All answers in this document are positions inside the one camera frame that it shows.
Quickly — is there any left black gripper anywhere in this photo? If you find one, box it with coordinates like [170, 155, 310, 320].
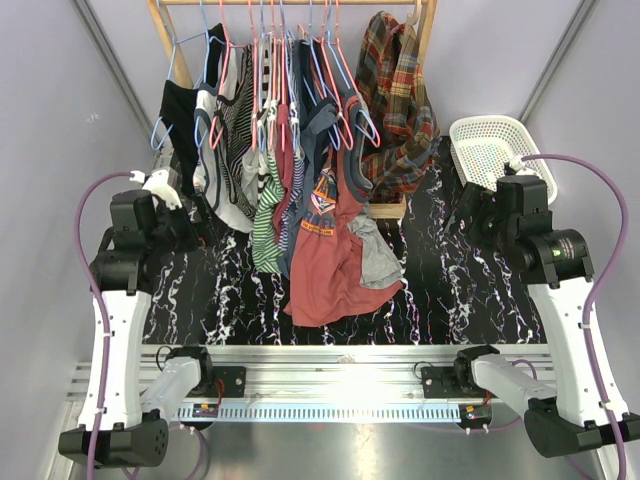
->
[146, 192, 228, 256]

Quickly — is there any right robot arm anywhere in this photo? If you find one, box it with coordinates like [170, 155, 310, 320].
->
[448, 175, 639, 458]

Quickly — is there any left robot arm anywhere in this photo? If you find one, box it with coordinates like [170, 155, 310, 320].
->
[58, 187, 215, 469]

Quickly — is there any white navy-trim tank top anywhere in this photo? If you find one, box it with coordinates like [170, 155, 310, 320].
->
[193, 56, 253, 233]

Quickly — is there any green striped tank top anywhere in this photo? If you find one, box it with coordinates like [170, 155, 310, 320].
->
[247, 146, 284, 274]

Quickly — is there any dark striped tank top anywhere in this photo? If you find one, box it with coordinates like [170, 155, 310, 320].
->
[215, 46, 256, 220]

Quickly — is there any red graphic tank top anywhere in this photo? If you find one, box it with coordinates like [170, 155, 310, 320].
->
[282, 94, 404, 329]

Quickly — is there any black tank top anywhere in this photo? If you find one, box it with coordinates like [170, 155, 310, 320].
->
[159, 23, 225, 197]

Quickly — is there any navy blue tank top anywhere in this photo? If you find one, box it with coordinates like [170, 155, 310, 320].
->
[287, 37, 341, 201]

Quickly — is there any white perforated plastic basket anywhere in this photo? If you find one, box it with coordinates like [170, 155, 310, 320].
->
[449, 115, 539, 191]

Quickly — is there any wooden clothes rack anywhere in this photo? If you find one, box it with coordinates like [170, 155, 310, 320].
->
[146, 0, 438, 221]

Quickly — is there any grey cloth garment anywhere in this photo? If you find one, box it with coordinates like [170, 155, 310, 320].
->
[348, 212, 403, 290]

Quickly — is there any plaid flannel shirt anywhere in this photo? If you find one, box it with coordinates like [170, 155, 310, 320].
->
[355, 11, 440, 203]

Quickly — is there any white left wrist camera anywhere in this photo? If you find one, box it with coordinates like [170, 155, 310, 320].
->
[130, 167, 183, 210]

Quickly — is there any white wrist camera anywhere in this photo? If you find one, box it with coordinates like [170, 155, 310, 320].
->
[504, 156, 539, 177]
[130, 167, 183, 210]

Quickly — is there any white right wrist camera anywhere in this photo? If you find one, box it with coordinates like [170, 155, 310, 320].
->
[504, 156, 539, 177]

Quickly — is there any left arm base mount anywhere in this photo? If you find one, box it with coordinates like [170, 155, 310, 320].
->
[188, 365, 247, 399]

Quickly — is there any aluminium mounting rail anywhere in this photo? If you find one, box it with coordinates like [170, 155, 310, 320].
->
[67, 343, 559, 401]

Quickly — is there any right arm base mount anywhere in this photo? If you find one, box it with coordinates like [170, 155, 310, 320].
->
[419, 365, 474, 399]

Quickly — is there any white slotted cable duct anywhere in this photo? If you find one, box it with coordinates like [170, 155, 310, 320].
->
[173, 403, 461, 423]

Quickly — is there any light blue wire hanger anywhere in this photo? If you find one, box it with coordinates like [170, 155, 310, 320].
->
[151, 0, 211, 151]

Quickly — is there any pink wire hanger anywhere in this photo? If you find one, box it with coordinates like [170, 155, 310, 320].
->
[322, 1, 381, 147]

